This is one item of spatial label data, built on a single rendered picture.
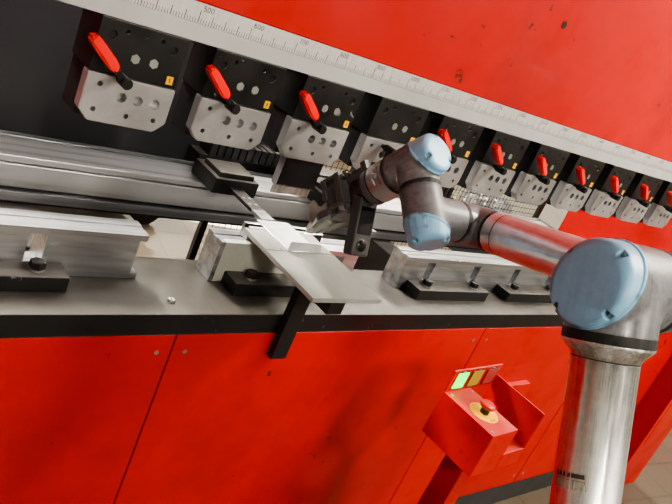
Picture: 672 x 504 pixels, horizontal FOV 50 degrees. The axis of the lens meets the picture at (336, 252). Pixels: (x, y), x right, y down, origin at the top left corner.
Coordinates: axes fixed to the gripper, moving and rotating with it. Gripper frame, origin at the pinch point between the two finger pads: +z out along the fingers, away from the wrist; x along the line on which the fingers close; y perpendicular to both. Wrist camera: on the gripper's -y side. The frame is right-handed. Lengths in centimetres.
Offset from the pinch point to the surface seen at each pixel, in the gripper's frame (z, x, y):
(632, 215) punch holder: -8, -136, 15
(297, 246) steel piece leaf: 2.6, 2.4, -2.3
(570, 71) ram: -33, -66, 36
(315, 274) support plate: -2.1, 3.2, -9.8
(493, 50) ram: -31, -35, 35
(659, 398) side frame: 37, -214, -44
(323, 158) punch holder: -6.9, -0.3, 13.6
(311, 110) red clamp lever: -16.8, 10.3, 17.2
